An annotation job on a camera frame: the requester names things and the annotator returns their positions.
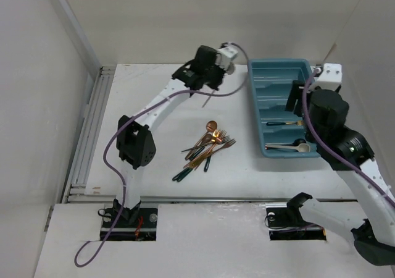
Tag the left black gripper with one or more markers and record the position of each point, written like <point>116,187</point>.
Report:
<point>222,71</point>

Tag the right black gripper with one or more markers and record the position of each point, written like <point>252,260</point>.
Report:
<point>296,92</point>

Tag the silver round spoon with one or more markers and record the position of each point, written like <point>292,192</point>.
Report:
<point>230,70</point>

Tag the black spoon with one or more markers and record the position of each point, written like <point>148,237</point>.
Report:
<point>296,142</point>

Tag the white plastic spoon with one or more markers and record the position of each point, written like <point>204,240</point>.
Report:
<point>301,148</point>

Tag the copper spoon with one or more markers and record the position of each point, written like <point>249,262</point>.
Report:
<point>211,126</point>

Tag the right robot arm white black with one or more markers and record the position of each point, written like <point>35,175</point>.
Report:
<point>347,152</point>

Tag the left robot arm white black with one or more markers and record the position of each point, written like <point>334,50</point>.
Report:
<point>134,137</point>

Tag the blue plastic cutlery tray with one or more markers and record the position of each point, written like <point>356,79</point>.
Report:
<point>271,81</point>

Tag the gold fork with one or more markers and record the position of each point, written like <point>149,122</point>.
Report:
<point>217,136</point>

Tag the copper fork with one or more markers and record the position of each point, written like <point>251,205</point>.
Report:
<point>195,163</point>

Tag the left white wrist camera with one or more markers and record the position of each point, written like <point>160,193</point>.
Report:
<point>225,57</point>

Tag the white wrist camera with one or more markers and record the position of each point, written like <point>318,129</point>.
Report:
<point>330,77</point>
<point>225,57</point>

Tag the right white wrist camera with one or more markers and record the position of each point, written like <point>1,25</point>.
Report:
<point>330,77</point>

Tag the green loop handle utensil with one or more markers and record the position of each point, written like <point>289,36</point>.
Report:
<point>181,175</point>

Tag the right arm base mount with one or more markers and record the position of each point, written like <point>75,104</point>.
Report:
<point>285,222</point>

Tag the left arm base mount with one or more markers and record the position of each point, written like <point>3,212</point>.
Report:
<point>141,228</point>

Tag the aluminium rail frame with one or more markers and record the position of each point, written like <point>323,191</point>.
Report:
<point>93,114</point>

